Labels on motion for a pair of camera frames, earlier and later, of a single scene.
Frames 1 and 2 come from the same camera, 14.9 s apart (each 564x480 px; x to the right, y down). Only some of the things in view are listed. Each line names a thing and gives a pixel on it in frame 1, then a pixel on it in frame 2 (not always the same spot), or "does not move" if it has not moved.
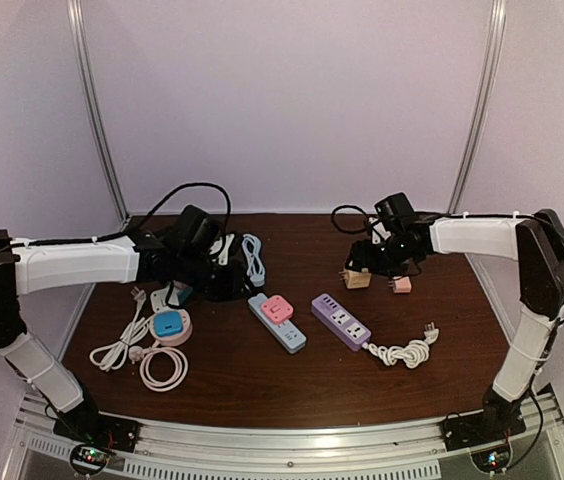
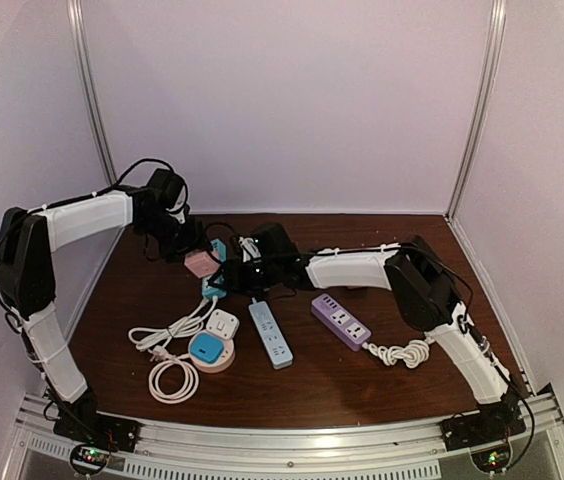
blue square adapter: x=167 y=323 -> x=206 y=347
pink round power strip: x=182 y=337 -> x=227 y=357
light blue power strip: x=286 y=333 -> x=270 y=334
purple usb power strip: x=340 y=322 does not move
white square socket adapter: x=158 y=299 -> x=223 y=324
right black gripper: x=364 y=260 -> x=237 y=280
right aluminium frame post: x=496 y=32 does not move
